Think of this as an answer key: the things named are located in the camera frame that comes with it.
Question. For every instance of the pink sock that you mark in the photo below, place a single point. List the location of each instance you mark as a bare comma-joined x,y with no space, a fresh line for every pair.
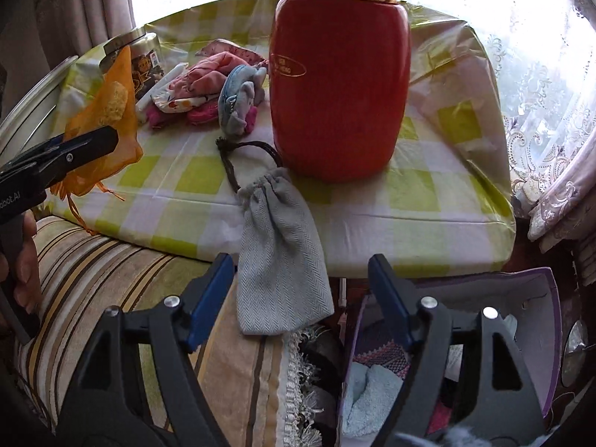
209,77

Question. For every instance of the purple cardboard box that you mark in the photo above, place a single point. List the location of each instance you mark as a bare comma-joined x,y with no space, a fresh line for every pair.
526,298

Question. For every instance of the striped cushion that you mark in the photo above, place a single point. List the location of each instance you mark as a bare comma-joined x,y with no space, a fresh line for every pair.
116,265

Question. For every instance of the clear plastic snack jar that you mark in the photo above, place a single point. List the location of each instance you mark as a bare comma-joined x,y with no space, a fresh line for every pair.
139,56

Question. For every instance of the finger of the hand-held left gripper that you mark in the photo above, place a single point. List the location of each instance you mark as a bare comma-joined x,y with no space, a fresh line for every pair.
46,143
88,144

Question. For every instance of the white tissue packet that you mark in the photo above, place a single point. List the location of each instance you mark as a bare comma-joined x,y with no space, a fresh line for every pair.
163,84

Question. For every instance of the yellow green checkered tablecloth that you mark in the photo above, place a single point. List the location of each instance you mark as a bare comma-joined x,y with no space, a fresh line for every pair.
186,172

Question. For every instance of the beige drape curtain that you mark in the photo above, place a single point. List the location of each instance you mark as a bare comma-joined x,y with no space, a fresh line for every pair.
79,4

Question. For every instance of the orange mesh bag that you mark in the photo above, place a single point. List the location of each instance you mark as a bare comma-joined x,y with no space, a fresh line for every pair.
111,102

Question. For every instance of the grey plush elephant purse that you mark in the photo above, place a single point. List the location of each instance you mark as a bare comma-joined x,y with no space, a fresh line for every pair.
237,98

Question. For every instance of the white lace curtain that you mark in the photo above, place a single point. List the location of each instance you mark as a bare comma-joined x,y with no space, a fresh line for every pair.
549,102

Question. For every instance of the red thermos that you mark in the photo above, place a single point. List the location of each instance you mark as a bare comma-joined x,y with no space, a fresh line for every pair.
335,102

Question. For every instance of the magenta sock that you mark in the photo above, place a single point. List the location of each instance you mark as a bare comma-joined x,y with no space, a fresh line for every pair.
158,116
205,115

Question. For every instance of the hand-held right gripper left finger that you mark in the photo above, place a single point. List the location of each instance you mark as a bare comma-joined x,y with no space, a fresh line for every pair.
214,298

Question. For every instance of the person's left hand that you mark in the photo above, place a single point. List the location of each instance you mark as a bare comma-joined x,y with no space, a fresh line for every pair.
29,260

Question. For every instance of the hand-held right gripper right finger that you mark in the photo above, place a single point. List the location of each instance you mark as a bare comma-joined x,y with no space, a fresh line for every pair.
389,295

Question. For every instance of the light blue towel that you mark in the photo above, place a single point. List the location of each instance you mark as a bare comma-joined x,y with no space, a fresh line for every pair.
372,400

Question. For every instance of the white cherry print cloth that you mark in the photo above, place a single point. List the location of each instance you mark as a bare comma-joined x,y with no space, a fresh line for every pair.
181,101

